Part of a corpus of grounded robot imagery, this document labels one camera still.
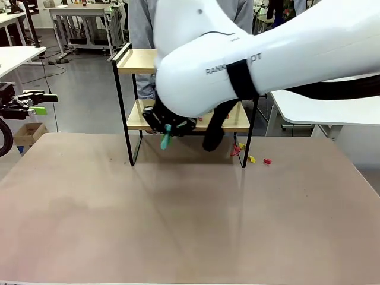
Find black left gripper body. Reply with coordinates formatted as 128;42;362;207
0;82;17;119

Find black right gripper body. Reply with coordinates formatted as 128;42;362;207
154;97;191;124

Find teal chenille duster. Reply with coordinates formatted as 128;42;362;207
160;123;173;151

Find cardboard box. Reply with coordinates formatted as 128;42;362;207
13;122;49;148

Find white table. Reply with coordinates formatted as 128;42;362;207
0;46;48;78
267;88;380;140
0;11;28;47

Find black stand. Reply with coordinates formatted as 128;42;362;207
23;0;42;49

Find person in grey hoodie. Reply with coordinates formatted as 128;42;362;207
127;0;255;100

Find background person blue trousers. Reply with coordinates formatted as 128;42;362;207
265;0;309;24

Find black floor cable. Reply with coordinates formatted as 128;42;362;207
41;55;68;133

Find black left arm cable sleeve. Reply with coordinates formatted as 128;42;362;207
0;118;15;157

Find black frame wooden shelf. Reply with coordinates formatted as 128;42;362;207
112;42;259;169

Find black arm strap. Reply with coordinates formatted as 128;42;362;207
227;59;261;100

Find white frame desk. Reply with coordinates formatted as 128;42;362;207
48;5;117;59

